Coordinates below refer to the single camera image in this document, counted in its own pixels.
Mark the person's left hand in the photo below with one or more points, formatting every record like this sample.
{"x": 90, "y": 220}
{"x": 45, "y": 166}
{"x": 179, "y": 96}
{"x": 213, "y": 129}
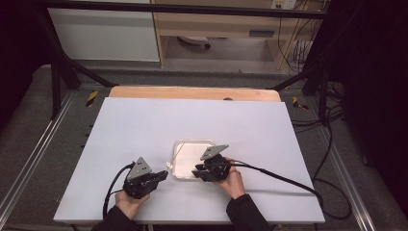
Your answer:
{"x": 130, "y": 203}

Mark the dark curtain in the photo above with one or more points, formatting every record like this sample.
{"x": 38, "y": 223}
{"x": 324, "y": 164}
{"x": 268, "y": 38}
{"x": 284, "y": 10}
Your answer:
{"x": 16, "y": 48}
{"x": 378, "y": 80}

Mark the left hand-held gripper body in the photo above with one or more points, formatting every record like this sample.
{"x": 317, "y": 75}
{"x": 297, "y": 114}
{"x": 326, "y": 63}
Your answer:
{"x": 138, "y": 184}

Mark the person's right hand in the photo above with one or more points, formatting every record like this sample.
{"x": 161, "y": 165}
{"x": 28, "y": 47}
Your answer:
{"x": 234, "y": 183}

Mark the white wall socket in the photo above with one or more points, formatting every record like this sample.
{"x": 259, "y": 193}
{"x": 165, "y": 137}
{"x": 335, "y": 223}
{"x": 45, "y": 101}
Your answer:
{"x": 284, "y": 4}

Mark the black horizontal frame bar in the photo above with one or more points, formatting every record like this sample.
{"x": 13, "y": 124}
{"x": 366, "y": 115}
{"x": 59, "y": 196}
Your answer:
{"x": 192, "y": 9}

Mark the small white round piece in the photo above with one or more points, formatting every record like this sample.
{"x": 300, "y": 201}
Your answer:
{"x": 169, "y": 165}

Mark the white cabinet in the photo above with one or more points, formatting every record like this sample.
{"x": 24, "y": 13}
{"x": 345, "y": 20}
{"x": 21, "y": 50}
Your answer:
{"x": 102, "y": 35}

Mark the square metal tray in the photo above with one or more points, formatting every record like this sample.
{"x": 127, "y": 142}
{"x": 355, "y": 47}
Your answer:
{"x": 186, "y": 160}

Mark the office chair base with caster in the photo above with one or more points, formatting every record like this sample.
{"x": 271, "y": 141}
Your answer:
{"x": 194, "y": 40}

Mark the yellow black striped tape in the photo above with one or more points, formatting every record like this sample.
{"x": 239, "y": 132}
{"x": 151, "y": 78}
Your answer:
{"x": 299, "y": 104}
{"x": 92, "y": 98}

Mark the black metal stand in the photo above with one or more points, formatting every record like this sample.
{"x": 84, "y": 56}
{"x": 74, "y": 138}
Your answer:
{"x": 322, "y": 89}
{"x": 56, "y": 83}

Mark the light wooden desk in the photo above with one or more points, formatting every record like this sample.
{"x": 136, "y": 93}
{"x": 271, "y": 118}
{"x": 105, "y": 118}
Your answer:
{"x": 205, "y": 27}

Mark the thin wooden skewer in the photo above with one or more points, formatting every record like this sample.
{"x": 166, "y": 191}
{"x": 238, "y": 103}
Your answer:
{"x": 178, "y": 153}

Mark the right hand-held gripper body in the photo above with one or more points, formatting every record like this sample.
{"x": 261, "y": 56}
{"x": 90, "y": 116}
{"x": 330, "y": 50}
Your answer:
{"x": 216, "y": 168}

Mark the aluminium rail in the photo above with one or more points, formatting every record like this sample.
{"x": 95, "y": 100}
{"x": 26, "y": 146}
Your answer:
{"x": 38, "y": 144}
{"x": 348, "y": 179}

